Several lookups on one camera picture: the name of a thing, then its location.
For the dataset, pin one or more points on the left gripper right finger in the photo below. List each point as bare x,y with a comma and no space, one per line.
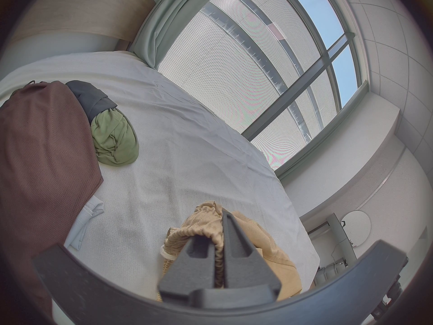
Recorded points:
236,269

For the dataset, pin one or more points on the blue-green curtain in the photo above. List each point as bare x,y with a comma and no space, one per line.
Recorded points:
152,36

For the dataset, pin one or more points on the black garment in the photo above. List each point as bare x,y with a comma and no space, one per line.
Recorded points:
88,96

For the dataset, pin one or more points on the bed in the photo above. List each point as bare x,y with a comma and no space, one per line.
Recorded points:
169,130

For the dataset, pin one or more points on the window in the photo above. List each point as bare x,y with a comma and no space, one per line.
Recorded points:
236,63

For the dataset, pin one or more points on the pale blue garment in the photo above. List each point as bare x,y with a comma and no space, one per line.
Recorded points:
86,218

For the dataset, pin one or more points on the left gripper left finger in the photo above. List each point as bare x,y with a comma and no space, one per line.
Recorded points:
199,269

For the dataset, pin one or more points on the green garment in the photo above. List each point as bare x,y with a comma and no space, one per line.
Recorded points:
115,140

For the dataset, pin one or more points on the brown garment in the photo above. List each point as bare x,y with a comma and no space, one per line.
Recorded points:
40,164

